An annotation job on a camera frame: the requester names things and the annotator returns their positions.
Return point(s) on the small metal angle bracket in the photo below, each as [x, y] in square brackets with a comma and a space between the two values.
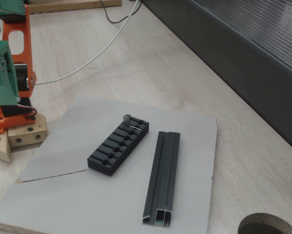
[126, 119]

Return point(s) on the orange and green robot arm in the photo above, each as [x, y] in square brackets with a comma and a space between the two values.
[28, 48]

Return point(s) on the black slotted holder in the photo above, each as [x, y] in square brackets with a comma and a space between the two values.
[111, 156]

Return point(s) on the pale wooden base block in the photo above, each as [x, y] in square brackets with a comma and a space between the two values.
[26, 136]

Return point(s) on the grey plywood board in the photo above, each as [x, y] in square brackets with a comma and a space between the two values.
[75, 207]

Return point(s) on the dark aluminium profile rail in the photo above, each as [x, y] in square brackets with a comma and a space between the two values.
[160, 182]

